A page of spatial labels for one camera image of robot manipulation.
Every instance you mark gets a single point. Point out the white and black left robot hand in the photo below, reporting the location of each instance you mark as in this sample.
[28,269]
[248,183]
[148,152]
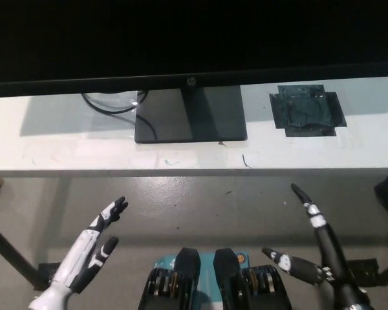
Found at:
[84,250]

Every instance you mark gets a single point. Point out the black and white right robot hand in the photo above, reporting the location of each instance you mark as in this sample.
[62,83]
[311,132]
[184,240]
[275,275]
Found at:
[326,245]

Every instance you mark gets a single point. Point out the black tape patch on table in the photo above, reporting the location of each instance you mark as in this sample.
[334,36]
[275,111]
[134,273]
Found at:
[305,111]

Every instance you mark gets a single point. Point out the black HP computer monitor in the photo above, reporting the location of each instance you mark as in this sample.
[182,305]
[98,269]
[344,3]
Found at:
[194,38]

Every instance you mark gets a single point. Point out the black robot body teal tops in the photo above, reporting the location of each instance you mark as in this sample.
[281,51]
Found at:
[187,284]

